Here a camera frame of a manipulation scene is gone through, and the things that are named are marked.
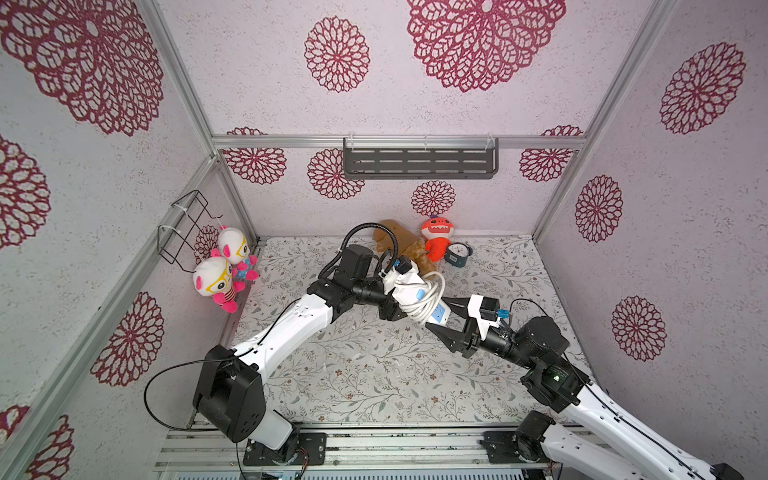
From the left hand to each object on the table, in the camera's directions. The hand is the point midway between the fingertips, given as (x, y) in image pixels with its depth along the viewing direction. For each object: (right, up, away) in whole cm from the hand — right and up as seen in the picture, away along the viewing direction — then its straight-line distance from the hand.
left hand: (416, 302), depth 73 cm
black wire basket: (-60, +14, +2) cm, 61 cm away
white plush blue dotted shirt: (-55, +15, +21) cm, 61 cm away
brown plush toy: (+1, +17, +33) cm, 37 cm away
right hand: (+2, 0, -14) cm, 14 cm away
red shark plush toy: (+13, +23, +40) cm, 48 cm away
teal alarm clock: (+19, +14, +37) cm, 44 cm away
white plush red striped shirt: (-56, +6, +11) cm, 58 cm away
